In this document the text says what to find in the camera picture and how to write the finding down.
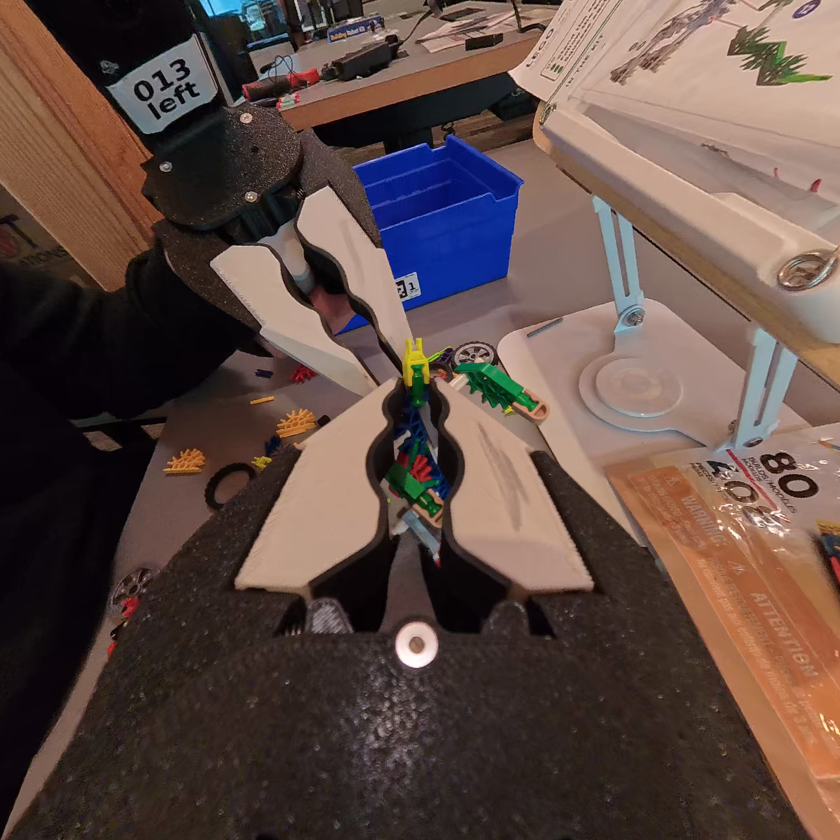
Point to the wooden panel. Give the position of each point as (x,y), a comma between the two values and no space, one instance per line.
(52,131)

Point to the K'nex instruction bag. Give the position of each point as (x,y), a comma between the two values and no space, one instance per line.
(735,590)

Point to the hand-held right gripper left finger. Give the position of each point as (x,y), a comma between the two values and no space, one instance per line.
(308,525)

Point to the yellow half-circle connector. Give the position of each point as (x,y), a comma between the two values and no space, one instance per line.
(296,424)

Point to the red connector rack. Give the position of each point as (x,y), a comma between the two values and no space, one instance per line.
(128,607)

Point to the model instruction sheet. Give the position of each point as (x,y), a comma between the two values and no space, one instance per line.
(722,79)

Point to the red fan connector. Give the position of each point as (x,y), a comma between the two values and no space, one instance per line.
(302,374)

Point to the lime clip connector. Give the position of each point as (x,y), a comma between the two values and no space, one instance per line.
(261,463)

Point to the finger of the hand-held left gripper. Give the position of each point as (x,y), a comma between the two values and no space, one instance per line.
(275,302)
(354,249)

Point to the yellow fan connector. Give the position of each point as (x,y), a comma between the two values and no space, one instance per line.
(185,463)

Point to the wood-edged desk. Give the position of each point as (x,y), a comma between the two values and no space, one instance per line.
(407,92)

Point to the white holder frame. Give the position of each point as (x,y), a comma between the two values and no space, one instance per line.
(656,190)

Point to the yellow clip connector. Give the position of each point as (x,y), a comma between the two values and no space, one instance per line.
(415,361)

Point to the person's left hand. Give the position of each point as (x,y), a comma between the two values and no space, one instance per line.
(331,312)

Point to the small blue fan connector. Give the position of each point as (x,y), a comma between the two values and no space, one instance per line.
(274,446)

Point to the grey wheel with black tyre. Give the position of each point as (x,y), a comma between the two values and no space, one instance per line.
(476,354)

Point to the grey spoked wheel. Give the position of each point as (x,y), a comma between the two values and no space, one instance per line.
(134,584)

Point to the empty blue plastic bin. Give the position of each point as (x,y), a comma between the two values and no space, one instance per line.
(446,216)

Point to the red tool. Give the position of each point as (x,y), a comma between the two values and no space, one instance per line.
(282,84)

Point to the black rubber tyre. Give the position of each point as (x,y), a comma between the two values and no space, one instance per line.
(231,467)

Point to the pale slotted stand strut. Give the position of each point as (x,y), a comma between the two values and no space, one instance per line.
(617,256)
(761,387)

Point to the short dark green rod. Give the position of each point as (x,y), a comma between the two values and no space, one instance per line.
(417,394)

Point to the multicoloured construction toy model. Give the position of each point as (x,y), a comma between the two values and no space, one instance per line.
(499,387)

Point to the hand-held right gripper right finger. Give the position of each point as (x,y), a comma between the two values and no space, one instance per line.
(518,518)

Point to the paper sheets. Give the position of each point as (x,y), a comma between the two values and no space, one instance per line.
(466,29)

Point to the short grey rod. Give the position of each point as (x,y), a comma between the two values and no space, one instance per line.
(544,327)

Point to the black device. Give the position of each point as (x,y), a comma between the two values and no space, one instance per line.
(361,60)

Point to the person's dark clothing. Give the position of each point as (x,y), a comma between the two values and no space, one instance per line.
(39,590)

